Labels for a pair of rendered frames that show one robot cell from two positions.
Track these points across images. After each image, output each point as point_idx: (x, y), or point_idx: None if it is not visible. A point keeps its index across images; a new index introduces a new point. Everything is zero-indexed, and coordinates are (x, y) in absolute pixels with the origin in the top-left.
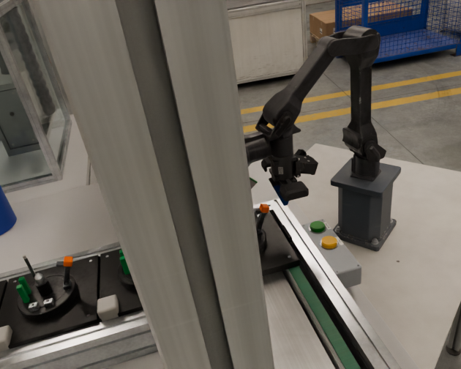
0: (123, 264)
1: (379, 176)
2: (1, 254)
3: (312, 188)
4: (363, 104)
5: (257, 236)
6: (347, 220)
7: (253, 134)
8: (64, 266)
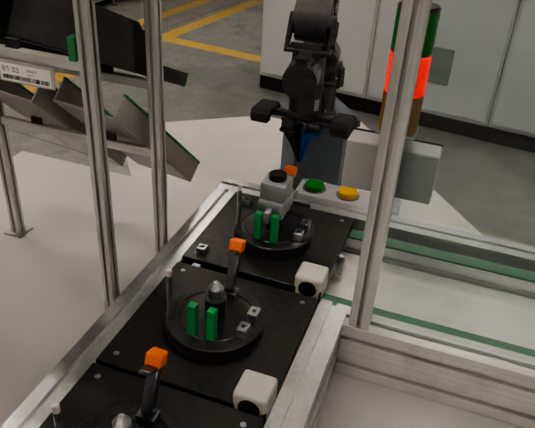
0: (215, 321)
1: (334, 109)
2: None
3: (195, 171)
4: (336, 13)
5: (290, 216)
6: (312, 175)
7: (303, 53)
8: (160, 368)
